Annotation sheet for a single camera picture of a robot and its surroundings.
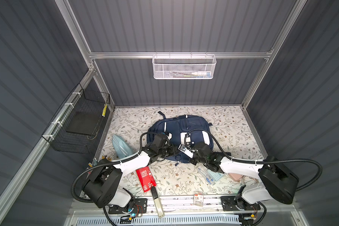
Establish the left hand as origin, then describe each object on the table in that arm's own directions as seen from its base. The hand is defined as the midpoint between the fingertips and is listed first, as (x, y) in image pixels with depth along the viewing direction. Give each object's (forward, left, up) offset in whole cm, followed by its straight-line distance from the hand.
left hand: (180, 150), depth 84 cm
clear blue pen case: (-13, -15, -8) cm, 21 cm away
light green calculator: (-14, -21, -8) cm, 26 cm away
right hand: (0, -4, -2) cm, 5 cm away
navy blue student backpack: (+15, -5, -2) cm, 16 cm away
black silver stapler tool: (-22, +16, -6) cm, 28 cm away
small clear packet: (-25, -7, -7) cm, 27 cm away
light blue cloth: (+6, +38, -6) cm, 39 cm away
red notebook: (-12, +21, -9) cm, 26 cm away
